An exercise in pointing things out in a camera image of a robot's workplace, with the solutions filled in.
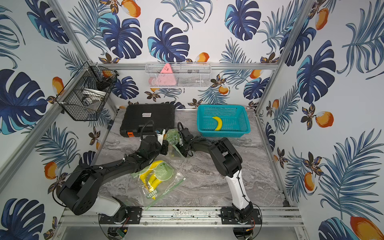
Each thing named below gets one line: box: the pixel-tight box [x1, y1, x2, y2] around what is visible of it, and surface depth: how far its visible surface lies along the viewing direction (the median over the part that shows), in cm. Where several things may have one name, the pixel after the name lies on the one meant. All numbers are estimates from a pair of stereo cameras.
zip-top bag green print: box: [166, 128, 186, 158], surface depth 89 cm
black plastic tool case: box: [119, 103, 175, 137], surface depth 112 cm
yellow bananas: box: [139, 160, 163, 200], surface depth 83 cm
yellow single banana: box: [212, 116, 223, 131], surface depth 112 cm
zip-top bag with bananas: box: [131, 160, 186, 210], surface depth 83 cm
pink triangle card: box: [157, 63, 177, 86], surface depth 92 cm
